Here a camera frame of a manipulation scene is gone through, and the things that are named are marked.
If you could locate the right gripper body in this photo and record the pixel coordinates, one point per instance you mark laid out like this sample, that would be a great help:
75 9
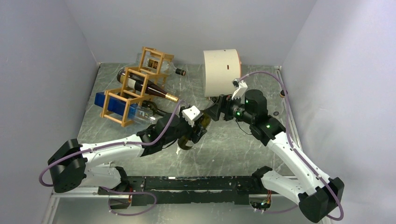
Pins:
234 108

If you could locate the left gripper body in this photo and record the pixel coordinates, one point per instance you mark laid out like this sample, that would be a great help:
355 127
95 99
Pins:
185 129

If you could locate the dark green wine bottle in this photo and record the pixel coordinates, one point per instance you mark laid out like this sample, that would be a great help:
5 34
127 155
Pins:
198 121

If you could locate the clear glass bottle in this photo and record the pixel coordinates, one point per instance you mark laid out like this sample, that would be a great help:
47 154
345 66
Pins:
279 107

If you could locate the blue square glass bottle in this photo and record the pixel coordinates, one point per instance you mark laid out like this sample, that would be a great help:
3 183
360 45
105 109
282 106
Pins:
136 113

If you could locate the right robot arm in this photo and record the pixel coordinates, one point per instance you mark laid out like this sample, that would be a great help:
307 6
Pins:
314 192

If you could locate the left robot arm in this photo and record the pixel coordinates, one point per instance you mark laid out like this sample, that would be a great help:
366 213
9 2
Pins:
76 165

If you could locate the dark bottle black cap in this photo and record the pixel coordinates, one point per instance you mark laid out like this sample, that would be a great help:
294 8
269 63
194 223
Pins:
154 110

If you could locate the wooden wine rack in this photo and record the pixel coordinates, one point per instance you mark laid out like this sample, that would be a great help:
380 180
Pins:
131 96

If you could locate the dark bottle gold cap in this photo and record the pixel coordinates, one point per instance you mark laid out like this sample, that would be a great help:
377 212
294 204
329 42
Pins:
135 82

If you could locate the beige cylindrical box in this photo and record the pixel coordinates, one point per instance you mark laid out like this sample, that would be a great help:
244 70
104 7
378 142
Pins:
221 67

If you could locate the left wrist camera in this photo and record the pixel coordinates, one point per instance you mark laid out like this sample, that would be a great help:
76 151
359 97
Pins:
191 115

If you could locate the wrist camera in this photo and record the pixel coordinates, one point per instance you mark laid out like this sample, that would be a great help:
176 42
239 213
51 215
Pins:
241 88
191 115

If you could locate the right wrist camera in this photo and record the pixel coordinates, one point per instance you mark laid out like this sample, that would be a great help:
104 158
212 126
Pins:
241 88

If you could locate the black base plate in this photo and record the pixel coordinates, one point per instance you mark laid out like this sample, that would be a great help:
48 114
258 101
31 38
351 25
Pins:
239 190

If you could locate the aluminium rail frame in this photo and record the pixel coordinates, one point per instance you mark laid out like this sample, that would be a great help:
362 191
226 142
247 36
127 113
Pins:
313 191

